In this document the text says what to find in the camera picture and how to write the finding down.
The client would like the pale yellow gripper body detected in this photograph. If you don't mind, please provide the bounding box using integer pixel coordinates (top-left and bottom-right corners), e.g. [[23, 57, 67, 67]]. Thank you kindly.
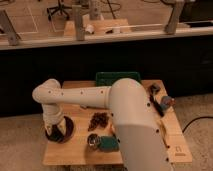
[[45, 119, 66, 134]]

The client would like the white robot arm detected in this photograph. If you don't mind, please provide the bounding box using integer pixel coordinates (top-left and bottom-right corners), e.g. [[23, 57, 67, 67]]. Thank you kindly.
[[32, 78, 173, 171]]

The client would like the small metal cup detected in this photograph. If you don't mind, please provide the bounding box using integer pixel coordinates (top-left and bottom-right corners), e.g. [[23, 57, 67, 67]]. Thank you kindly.
[[87, 134, 100, 149]]

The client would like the purple bowl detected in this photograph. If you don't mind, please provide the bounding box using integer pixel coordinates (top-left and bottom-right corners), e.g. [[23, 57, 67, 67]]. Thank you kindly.
[[45, 116, 74, 143]]

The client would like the bunch of dark grapes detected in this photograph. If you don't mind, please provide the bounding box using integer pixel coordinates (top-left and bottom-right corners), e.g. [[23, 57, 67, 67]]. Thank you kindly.
[[88, 112, 109, 131]]

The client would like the green sponge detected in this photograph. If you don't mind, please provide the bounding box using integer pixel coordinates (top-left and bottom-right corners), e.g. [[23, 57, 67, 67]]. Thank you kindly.
[[99, 136, 119, 151]]

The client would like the green plastic tray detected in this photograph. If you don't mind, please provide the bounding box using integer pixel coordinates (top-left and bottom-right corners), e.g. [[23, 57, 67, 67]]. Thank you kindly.
[[95, 72, 141, 86]]

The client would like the wooden spoon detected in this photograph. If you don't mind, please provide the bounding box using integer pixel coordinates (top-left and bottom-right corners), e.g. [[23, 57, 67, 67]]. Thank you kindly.
[[159, 121, 169, 148]]

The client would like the small blue brown block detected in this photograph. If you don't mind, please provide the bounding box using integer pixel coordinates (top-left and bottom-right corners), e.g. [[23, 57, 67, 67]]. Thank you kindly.
[[160, 96, 175, 110]]

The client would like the black office chair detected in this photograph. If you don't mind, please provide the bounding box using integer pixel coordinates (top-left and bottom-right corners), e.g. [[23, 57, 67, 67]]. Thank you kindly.
[[46, 0, 70, 21]]

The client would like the left metal post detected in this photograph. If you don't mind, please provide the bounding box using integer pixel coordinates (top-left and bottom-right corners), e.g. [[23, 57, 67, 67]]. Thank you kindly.
[[0, 10, 20, 46]]

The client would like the metal post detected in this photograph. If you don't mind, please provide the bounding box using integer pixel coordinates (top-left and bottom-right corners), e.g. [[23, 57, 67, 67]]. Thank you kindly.
[[72, 5, 85, 41], [0, 10, 20, 46], [165, 0, 184, 34]]

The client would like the middle metal post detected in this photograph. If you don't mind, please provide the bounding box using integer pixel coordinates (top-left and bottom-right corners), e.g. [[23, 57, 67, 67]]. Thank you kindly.
[[72, 5, 85, 41]]

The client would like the black power cable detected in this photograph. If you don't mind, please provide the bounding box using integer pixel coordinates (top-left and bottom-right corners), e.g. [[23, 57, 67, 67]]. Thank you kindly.
[[182, 115, 213, 134]]

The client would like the right metal post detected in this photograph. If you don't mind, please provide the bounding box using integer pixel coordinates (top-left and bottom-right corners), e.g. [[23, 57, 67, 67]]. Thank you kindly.
[[165, 0, 184, 34]]

